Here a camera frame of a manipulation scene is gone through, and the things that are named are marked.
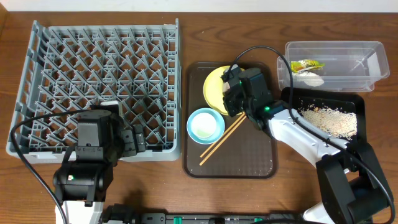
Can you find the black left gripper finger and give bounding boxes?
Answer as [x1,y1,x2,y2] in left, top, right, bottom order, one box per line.
[121,129,137,157]
[133,124,147,152]

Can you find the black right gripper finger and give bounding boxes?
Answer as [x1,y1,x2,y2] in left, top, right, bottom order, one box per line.
[223,83,244,117]
[221,64,242,91]

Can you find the light blue saucer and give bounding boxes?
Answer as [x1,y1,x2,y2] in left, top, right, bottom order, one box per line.
[187,108,225,145]

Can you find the green snack wrapper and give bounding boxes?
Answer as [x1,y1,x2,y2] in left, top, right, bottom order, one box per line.
[290,59,325,73]

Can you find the white tissue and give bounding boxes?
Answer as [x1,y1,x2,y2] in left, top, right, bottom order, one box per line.
[293,72,324,87]

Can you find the rice and shell scraps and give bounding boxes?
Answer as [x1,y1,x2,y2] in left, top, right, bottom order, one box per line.
[301,106,358,140]

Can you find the white small cup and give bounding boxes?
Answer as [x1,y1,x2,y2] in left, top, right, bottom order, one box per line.
[191,113,217,139]

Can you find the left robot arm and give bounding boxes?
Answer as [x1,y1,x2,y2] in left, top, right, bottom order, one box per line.
[53,110,147,223]

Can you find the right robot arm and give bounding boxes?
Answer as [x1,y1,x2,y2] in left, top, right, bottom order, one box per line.
[221,65,395,223]

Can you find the grey dishwasher rack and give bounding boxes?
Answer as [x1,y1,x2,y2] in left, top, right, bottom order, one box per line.
[11,22,182,164]

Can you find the black waste tray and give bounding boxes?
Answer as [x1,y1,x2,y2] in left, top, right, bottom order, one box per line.
[292,88,367,145]

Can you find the wooden chopstick upper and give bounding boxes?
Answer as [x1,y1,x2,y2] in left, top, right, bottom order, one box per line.
[200,113,245,158]

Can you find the wooden chopstick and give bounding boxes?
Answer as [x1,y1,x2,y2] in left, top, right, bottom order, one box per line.
[200,113,245,158]
[199,115,246,166]

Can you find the yellow plate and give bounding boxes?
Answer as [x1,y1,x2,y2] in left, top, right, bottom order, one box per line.
[203,65,229,116]

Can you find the wooden chopstick lower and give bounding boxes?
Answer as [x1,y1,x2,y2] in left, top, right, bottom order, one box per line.
[199,115,246,166]

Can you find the clear plastic bin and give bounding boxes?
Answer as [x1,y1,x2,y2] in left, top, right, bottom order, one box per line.
[284,41,390,92]

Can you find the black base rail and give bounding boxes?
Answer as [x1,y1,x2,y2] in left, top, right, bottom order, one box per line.
[98,204,303,224]

